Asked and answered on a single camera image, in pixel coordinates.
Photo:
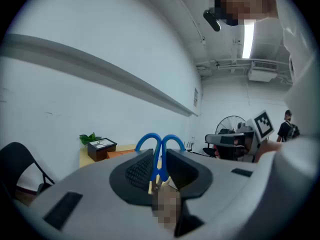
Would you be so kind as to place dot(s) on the black standing fan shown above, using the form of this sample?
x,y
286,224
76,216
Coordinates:
x,y
230,124

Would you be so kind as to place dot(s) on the black head-worn camera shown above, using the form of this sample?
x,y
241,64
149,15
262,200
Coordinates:
x,y
212,20

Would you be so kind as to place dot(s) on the black box with white top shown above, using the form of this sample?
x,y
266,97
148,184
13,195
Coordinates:
x,y
101,150

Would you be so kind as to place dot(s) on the orange cardboard box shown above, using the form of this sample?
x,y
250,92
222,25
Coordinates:
x,y
120,153

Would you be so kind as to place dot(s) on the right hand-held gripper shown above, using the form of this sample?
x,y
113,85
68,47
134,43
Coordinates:
x,y
262,125

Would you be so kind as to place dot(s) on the green potted plant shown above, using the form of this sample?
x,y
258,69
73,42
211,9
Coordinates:
x,y
88,138

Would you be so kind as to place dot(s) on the person's white shirt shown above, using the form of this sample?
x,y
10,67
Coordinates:
x,y
297,89

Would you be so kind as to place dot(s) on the black folding chair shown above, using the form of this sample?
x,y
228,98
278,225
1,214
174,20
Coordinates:
x,y
17,159

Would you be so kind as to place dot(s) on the person's head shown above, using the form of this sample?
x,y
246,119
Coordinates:
x,y
243,1

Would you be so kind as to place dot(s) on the white ceiling pipes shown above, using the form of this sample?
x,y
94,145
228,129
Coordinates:
x,y
225,65

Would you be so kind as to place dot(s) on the white wall notice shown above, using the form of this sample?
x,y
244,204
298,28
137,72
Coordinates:
x,y
195,97

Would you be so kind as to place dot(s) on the wooden table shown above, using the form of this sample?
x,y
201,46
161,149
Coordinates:
x,y
83,159

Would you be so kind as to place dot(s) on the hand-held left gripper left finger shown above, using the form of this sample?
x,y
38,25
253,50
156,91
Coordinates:
x,y
130,181

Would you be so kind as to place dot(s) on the white ceiling air conditioner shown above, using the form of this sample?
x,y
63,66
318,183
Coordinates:
x,y
262,72

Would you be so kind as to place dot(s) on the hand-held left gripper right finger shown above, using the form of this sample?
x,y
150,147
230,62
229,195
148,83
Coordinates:
x,y
187,176

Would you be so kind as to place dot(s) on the long ceiling light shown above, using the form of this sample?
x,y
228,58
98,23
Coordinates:
x,y
248,40

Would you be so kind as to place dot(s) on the black office chair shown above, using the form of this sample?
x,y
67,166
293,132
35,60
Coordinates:
x,y
209,151

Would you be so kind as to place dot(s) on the person's right forearm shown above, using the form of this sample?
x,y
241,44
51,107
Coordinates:
x,y
268,149

